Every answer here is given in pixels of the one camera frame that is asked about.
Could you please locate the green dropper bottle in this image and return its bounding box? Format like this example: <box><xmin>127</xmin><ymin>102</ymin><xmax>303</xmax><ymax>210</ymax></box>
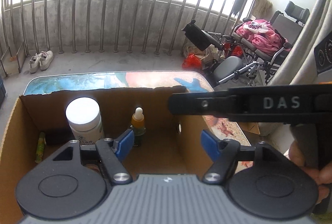
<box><xmin>131</xmin><ymin>107</ymin><xmax>146</xmax><ymax>147</ymax></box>

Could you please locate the person's right hand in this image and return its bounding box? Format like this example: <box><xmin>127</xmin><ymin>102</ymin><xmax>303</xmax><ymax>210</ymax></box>
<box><xmin>288</xmin><ymin>140</ymin><xmax>332</xmax><ymax>204</ymax></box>

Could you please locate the brown cardboard box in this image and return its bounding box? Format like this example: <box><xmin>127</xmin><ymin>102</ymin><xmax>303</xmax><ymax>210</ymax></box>
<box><xmin>0</xmin><ymin>85</ymin><xmax>251</xmax><ymax>224</ymax></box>

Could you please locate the beige curtain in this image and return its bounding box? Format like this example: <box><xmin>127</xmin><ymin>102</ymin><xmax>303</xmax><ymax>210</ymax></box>
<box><xmin>270</xmin><ymin>0</ymin><xmax>331</xmax><ymax>85</ymax></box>

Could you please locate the wheelchair with grey seat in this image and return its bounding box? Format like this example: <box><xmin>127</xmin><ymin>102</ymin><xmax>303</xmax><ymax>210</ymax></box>
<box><xmin>183</xmin><ymin>1</ymin><xmax>310</xmax><ymax>87</ymax></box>

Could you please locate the red plastic bag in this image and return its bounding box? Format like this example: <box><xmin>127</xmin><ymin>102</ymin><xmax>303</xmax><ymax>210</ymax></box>
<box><xmin>182</xmin><ymin>53</ymin><xmax>202</xmax><ymax>69</ymax></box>

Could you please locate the white supplement bottle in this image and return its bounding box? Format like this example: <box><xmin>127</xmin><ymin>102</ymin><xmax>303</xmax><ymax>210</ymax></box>
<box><xmin>65</xmin><ymin>97</ymin><xmax>105</xmax><ymax>145</ymax></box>

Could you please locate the pink blanket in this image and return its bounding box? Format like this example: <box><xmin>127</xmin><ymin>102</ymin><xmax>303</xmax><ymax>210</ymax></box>
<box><xmin>235</xmin><ymin>19</ymin><xmax>287</xmax><ymax>55</ymax></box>

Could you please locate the white sneakers pair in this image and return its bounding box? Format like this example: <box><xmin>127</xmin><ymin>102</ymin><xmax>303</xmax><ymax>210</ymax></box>
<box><xmin>29</xmin><ymin>50</ymin><xmax>54</xmax><ymax>73</ymax></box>

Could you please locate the metal balcony railing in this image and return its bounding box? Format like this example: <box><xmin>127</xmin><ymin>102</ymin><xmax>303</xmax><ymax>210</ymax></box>
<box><xmin>1</xmin><ymin>0</ymin><xmax>255</xmax><ymax>56</ymax></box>

